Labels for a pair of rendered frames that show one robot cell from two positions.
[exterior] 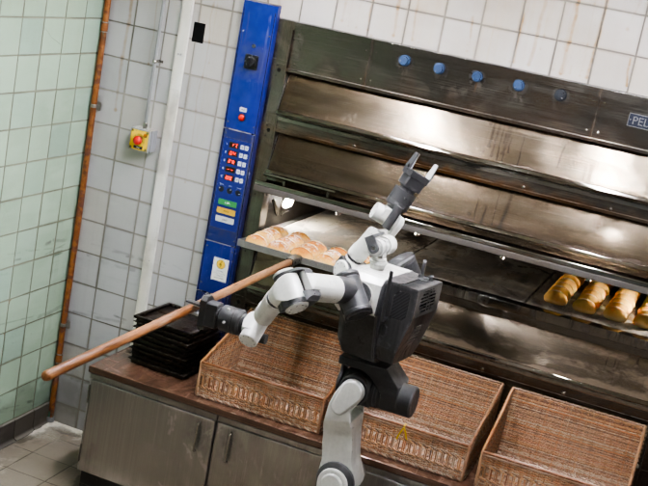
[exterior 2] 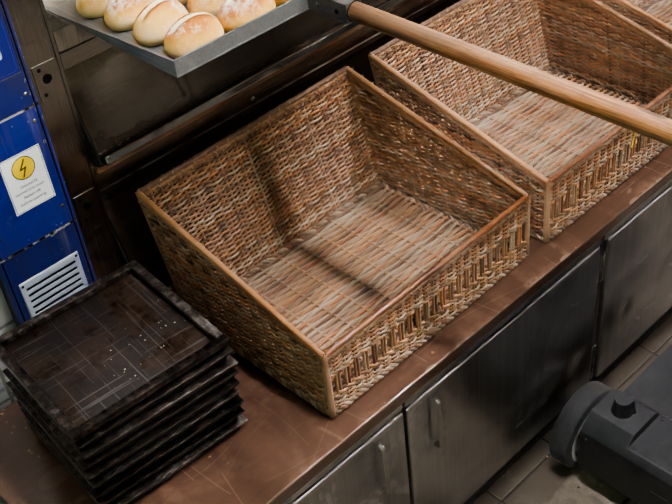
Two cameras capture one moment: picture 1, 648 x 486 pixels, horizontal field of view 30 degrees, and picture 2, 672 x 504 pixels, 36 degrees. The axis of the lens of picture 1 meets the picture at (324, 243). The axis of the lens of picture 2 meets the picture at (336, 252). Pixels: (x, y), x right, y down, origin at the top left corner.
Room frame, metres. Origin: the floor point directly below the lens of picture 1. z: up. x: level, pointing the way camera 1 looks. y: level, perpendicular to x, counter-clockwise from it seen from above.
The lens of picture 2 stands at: (3.96, 1.38, 1.91)
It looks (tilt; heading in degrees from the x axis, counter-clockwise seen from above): 39 degrees down; 302
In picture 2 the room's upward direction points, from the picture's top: 7 degrees counter-clockwise
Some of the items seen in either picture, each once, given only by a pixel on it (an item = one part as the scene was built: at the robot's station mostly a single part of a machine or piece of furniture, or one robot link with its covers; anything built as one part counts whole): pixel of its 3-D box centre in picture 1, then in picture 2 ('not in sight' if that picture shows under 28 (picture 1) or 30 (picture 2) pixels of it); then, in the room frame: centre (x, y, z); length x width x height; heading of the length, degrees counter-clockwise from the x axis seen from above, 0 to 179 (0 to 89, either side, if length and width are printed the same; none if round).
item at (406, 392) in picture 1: (378, 383); not in sight; (4.01, -0.28, 1.00); 0.28 x 0.13 x 0.18; 71
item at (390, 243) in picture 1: (381, 249); not in sight; (4.04, -0.20, 1.47); 0.10 x 0.07 x 0.09; 153
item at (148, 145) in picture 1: (143, 139); not in sight; (5.27, 0.87, 1.46); 0.10 x 0.07 x 0.10; 71
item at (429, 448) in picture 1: (418, 410); (537, 89); (4.57, -0.50, 0.72); 0.56 x 0.49 x 0.28; 71
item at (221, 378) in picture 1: (283, 367); (340, 224); (4.76, 0.07, 0.72); 0.56 x 0.49 x 0.28; 72
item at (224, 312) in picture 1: (217, 315); not in sight; (3.82, 0.30, 1.20); 0.12 x 0.10 x 0.13; 71
